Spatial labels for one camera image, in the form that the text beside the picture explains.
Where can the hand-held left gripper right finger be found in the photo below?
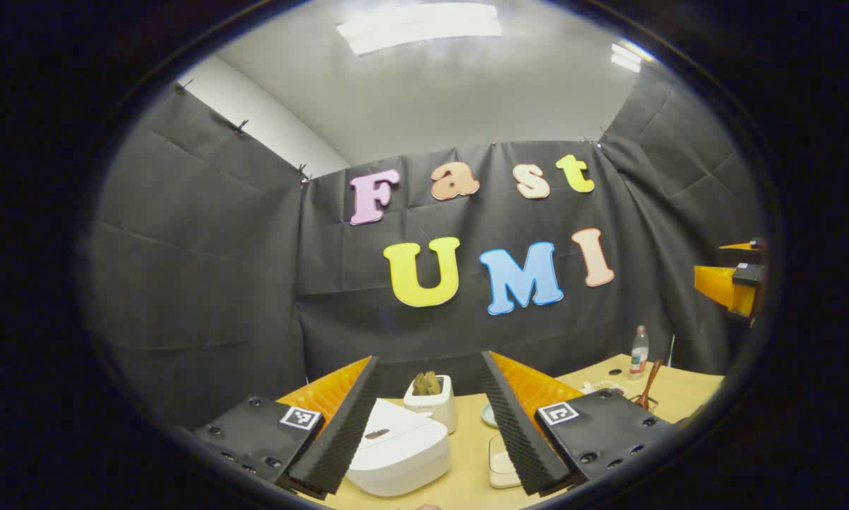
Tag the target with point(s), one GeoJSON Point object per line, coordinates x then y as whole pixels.
{"type": "Point", "coordinates": [513, 425]}

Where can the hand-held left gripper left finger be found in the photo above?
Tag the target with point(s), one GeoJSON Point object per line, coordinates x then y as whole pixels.
{"type": "Point", "coordinates": [346, 425]}

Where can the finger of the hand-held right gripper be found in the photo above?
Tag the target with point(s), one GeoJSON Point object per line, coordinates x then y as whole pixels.
{"type": "Point", "coordinates": [721, 285]}
{"type": "Point", "coordinates": [743, 253]}

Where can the clear box of rice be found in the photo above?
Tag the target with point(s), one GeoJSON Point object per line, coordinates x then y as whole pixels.
{"type": "Point", "coordinates": [500, 467]}

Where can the white rice cooker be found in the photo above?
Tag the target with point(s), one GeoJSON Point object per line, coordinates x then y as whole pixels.
{"type": "Point", "coordinates": [403, 453]}

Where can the brown wooden spoon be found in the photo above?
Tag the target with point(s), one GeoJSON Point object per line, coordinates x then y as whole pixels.
{"type": "Point", "coordinates": [651, 382]}

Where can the pale green plate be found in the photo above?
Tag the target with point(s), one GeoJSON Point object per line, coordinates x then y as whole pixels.
{"type": "Point", "coordinates": [489, 416]}

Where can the white toaster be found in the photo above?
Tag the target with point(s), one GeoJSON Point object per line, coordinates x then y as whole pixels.
{"type": "Point", "coordinates": [435, 411]}

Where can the brown bread slice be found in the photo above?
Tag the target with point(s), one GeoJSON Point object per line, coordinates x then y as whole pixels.
{"type": "Point", "coordinates": [419, 386]}
{"type": "Point", "coordinates": [433, 383]}

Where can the white divided sauce dish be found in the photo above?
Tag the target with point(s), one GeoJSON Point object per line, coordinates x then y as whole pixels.
{"type": "Point", "coordinates": [601, 387]}

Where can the clear bottle with red label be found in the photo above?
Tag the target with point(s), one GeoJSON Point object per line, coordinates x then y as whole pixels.
{"type": "Point", "coordinates": [639, 354]}

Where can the small ceiling light panel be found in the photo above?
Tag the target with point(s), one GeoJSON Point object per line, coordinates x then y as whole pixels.
{"type": "Point", "coordinates": [626, 58]}

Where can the large ceiling light panel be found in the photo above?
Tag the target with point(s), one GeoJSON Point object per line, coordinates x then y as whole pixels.
{"type": "Point", "coordinates": [417, 27]}

